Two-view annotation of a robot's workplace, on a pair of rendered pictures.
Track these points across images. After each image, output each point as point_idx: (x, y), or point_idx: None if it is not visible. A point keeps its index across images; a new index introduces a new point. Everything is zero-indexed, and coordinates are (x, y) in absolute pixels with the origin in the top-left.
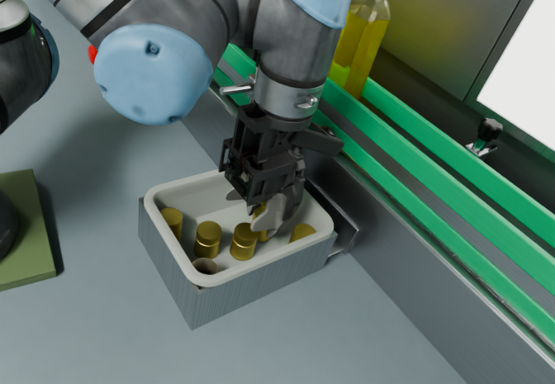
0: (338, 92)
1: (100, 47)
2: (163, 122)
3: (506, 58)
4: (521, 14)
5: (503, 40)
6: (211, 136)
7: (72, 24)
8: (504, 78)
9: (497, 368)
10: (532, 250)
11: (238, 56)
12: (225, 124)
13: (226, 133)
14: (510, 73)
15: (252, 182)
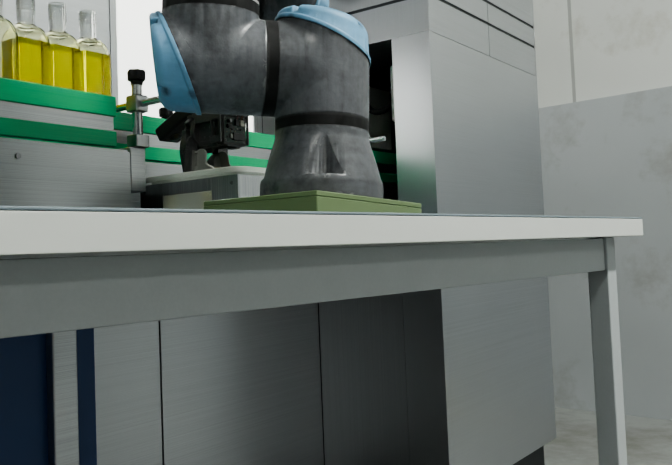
0: (121, 114)
1: None
2: None
3: (120, 81)
4: (115, 52)
5: (114, 70)
6: (93, 198)
7: None
8: (125, 94)
9: None
10: (250, 133)
11: (90, 96)
12: (111, 167)
13: (116, 175)
14: (126, 90)
15: (247, 123)
